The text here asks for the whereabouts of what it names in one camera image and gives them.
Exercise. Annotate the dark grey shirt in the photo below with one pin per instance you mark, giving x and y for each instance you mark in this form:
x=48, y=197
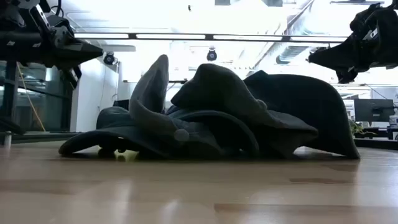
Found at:
x=214, y=90

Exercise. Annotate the dark navy denim cap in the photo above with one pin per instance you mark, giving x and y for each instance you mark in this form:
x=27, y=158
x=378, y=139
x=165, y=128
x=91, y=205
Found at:
x=311, y=102

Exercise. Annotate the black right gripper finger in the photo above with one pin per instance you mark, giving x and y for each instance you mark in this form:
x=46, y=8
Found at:
x=347, y=75
x=339, y=57

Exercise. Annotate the white printed sign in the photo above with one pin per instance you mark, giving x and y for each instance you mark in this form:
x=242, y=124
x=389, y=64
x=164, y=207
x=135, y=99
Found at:
x=349, y=109

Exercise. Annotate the black frame post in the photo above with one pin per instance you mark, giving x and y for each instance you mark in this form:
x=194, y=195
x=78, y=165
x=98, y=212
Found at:
x=11, y=93

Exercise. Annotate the dark blue denim cap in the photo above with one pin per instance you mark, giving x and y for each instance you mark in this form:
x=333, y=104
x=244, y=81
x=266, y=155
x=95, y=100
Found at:
x=93, y=140

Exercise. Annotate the round black ceiling camera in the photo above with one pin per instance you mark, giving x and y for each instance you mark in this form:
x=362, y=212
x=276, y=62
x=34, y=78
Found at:
x=109, y=58
x=211, y=55

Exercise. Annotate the black computer monitor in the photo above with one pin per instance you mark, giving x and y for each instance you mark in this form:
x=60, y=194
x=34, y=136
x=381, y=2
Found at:
x=373, y=110

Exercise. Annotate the overhead frame bar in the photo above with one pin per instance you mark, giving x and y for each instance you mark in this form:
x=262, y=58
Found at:
x=174, y=36

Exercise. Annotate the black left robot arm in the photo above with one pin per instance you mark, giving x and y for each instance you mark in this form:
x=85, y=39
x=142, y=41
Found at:
x=18, y=46

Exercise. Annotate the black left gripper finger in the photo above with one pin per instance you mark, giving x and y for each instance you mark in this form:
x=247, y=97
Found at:
x=88, y=53
x=74, y=76

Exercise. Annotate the green potted plant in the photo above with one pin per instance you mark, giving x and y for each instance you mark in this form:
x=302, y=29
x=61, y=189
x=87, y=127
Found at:
x=357, y=127

